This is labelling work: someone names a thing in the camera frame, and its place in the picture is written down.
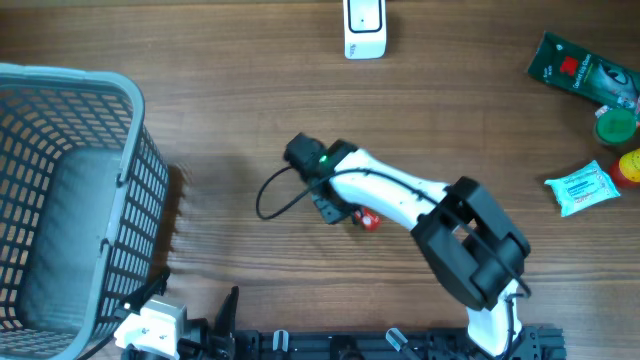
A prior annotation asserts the grey plastic shopping basket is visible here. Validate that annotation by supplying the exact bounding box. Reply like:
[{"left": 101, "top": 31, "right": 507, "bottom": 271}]
[{"left": 1, "top": 64, "right": 169, "bottom": 359}]

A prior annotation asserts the red yellow sauce bottle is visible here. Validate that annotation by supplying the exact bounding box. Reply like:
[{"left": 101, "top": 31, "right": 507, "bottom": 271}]
[{"left": 608, "top": 149, "right": 640, "bottom": 188}]

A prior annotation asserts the white barcode scanner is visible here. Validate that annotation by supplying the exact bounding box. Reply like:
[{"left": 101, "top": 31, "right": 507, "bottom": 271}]
[{"left": 343, "top": 0, "right": 387, "bottom": 60}]

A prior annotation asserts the teal wet wipes pack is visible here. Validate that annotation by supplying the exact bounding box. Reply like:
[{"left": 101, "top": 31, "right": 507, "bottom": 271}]
[{"left": 544, "top": 160, "right": 620, "bottom": 217}]

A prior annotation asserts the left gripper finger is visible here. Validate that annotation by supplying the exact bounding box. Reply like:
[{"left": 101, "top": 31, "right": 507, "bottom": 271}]
[
  {"left": 113, "top": 266, "right": 170, "bottom": 320},
  {"left": 213, "top": 286, "right": 239, "bottom": 345}
]

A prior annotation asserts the small red white snack packet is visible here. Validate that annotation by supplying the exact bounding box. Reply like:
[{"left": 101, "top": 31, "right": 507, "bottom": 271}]
[{"left": 595, "top": 105, "right": 612, "bottom": 118}]

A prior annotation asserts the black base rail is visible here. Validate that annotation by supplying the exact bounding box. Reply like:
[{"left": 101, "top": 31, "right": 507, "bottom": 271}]
[{"left": 177, "top": 326, "right": 568, "bottom": 360}]

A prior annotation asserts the green cap white jar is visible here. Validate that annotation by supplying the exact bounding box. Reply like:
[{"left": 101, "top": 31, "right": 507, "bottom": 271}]
[{"left": 593, "top": 108, "right": 638, "bottom": 146}]

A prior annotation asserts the green 3M gloves package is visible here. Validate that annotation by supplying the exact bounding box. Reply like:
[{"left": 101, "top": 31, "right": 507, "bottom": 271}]
[{"left": 527, "top": 32, "right": 639, "bottom": 116}]

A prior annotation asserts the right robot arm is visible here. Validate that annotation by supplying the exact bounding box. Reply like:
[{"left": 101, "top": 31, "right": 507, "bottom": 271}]
[{"left": 288, "top": 138, "right": 531, "bottom": 359}]

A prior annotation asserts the red stick sachet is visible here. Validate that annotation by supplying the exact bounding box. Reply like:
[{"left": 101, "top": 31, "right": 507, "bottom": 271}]
[{"left": 352, "top": 207, "right": 380, "bottom": 232}]

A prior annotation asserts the right black cable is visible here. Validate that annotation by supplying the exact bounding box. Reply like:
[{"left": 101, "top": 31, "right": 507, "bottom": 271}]
[{"left": 255, "top": 165, "right": 532, "bottom": 360}]

